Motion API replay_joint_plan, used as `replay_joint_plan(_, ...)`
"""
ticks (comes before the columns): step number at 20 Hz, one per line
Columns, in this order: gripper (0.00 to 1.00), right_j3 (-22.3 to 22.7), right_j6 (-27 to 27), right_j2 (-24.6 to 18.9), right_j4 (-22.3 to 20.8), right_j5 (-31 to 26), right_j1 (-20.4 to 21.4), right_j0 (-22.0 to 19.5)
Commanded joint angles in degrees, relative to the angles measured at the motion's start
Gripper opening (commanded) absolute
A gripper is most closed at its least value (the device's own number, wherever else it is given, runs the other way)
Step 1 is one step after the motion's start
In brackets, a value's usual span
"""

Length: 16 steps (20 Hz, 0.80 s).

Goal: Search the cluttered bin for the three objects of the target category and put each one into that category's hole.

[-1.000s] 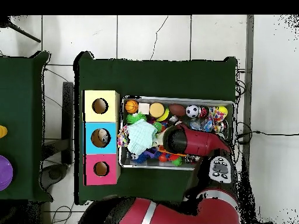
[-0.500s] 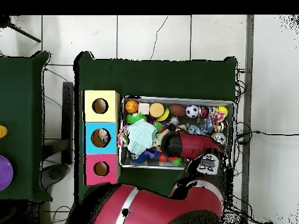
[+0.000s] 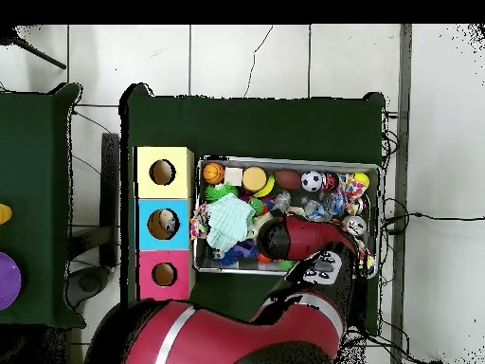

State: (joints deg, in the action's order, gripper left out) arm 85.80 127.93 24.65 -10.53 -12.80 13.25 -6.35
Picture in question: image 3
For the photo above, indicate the black and white soccer ball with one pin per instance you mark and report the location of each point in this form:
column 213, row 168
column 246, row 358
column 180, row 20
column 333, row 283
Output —
column 312, row 181

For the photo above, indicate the yellow round object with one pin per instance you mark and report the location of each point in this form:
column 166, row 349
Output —
column 4, row 214

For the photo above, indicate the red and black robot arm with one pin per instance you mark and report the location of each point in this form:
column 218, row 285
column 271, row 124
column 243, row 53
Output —
column 310, row 237

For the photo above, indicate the plain wooden cube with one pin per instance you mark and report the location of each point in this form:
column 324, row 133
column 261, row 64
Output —
column 233, row 176

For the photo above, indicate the neighbouring green table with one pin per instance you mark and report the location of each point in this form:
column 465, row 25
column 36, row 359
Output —
column 34, row 227

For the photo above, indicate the black tripod leg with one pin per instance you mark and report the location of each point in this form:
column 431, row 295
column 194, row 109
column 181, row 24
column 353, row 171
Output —
column 38, row 55

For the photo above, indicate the grey round base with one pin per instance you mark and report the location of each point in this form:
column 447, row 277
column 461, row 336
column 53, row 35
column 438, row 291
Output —
column 89, row 282

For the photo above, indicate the mint green knitted cloth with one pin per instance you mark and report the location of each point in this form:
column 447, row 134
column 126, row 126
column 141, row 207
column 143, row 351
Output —
column 229, row 222

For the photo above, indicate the silver can with pull tab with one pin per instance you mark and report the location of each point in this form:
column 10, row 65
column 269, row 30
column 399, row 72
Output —
column 354, row 225

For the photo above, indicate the purple ball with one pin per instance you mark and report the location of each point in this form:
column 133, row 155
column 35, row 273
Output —
column 7, row 280

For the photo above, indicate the orange foam disc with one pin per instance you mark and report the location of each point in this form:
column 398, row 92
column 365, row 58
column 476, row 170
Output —
column 254, row 179

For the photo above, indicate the yellow smiley ball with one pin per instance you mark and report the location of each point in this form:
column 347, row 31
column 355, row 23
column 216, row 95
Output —
column 360, row 180

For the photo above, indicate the wooden box with three holes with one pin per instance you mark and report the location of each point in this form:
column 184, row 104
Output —
column 182, row 235

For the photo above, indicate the dark green tablecloth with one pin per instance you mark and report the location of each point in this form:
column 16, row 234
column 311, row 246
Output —
column 246, row 129

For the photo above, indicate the brown toy football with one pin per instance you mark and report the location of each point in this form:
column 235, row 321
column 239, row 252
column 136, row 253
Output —
column 288, row 179

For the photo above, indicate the orange toy basketball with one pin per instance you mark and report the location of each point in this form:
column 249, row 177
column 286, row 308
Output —
column 213, row 173

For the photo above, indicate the green spiky ball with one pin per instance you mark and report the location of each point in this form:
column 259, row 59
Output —
column 218, row 191

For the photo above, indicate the black flat panel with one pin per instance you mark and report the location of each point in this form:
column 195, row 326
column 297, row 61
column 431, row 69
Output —
column 110, row 189

